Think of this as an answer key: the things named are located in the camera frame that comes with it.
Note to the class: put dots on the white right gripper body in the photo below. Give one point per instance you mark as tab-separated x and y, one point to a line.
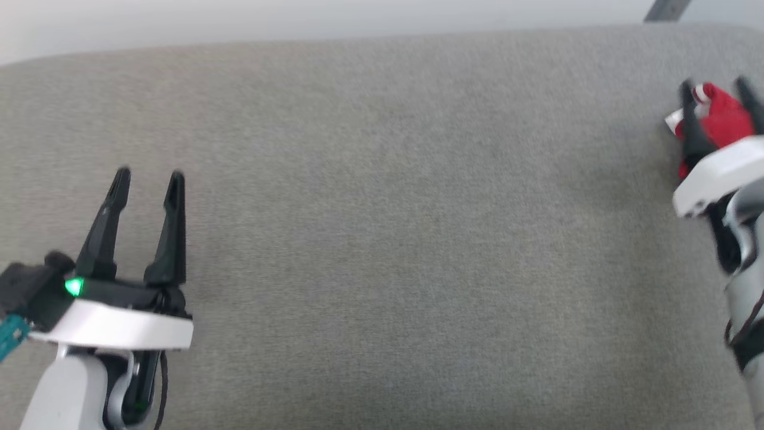
716	176

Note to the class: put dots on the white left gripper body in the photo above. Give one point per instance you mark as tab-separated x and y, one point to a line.
125	322

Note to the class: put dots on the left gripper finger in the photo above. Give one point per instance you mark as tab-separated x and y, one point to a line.
173	239
104	233

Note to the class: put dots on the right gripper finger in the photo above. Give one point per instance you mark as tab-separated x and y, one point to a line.
753	101
692	134

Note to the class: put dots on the red and white shirt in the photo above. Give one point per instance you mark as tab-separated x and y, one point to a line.
722	116

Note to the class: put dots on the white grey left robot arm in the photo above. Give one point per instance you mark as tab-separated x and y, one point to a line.
65	394

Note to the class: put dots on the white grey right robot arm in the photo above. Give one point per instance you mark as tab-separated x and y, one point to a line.
746	263

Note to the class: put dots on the grey metal pole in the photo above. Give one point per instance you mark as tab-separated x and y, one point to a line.
668	9

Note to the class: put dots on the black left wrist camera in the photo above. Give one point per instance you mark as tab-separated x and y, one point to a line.
33	289

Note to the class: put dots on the teal left camera connector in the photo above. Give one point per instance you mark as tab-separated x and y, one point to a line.
11	337

